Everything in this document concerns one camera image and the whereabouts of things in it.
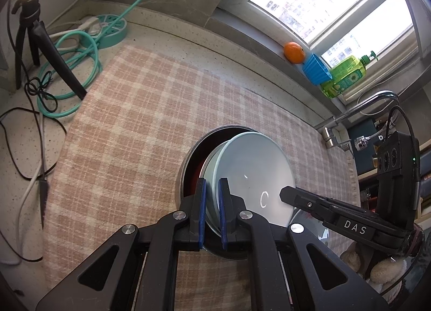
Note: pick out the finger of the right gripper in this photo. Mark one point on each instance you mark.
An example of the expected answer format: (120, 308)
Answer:
(357, 224)

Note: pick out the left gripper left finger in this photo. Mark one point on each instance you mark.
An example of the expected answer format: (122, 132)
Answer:
(135, 268)

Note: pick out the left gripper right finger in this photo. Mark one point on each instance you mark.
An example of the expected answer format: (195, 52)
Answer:
(290, 268)

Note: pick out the large steel bowl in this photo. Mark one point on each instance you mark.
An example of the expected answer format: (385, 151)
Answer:
(188, 175)

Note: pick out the light green bowl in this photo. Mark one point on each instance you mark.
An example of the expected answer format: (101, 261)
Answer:
(256, 169)

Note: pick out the red steel-lined bowl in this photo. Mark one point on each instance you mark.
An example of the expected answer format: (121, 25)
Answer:
(195, 175)

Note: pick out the chrome kitchen faucet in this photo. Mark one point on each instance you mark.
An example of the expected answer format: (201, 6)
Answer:
(325, 127)

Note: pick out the gloved right hand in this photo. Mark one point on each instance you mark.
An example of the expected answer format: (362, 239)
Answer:
(378, 269)

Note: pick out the green dish soap bottle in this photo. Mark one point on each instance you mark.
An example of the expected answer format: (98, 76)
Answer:
(347, 73)

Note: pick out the blue plastic cup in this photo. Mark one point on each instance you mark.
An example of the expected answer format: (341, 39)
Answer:
(315, 70)

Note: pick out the pink plaid cloth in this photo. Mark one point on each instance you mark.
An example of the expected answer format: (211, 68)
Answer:
(122, 156)

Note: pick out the orange fruit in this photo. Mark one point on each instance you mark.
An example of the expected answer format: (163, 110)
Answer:
(294, 53)

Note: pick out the teal round power strip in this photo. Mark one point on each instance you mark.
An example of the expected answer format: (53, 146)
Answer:
(111, 31)

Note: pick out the black tripod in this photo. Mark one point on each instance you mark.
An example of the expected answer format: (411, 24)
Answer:
(30, 23)

